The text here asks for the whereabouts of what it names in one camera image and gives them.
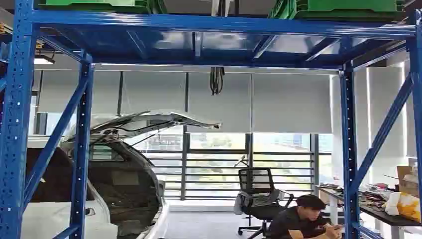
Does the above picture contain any grey roller blind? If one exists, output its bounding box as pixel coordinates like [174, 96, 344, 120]
[252, 73, 332, 134]
[122, 71, 187, 117]
[188, 72, 252, 133]

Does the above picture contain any dark window railing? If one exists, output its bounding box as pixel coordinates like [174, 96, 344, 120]
[138, 132, 332, 201]

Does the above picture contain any black mesh office chair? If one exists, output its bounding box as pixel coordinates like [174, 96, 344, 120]
[234, 167, 295, 239]

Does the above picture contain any grey cloth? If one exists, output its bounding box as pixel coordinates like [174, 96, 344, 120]
[233, 190, 282, 216]

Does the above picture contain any white car with open tailgate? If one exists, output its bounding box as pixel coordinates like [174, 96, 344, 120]
[19, 110, 222, 239]

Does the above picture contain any person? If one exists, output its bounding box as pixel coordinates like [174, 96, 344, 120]
[268, 194, 344, 239]

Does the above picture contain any green plastic crate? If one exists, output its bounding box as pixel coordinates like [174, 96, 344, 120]
[36, 0, 168, 15]
[268, 0, 407, 21]

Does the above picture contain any ceiling lamp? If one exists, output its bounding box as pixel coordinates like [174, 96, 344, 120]
[33, 54, 56, 65]

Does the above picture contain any dark cluttered table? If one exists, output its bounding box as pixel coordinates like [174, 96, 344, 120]
[315, 184, 422, 239]

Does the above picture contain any open brown cardboard box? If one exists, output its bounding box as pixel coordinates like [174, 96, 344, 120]
[396, 165, 422, 198]

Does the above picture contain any yellow and white plastic bag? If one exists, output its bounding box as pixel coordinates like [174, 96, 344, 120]
[382, 191, 422, 223]

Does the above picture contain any black hanging cable bundle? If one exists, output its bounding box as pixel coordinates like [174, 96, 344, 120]
[210, 67, 226, 96]

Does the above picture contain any blue steel rack frame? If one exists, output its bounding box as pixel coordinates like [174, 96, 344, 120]
[0, 0, 422, 239]

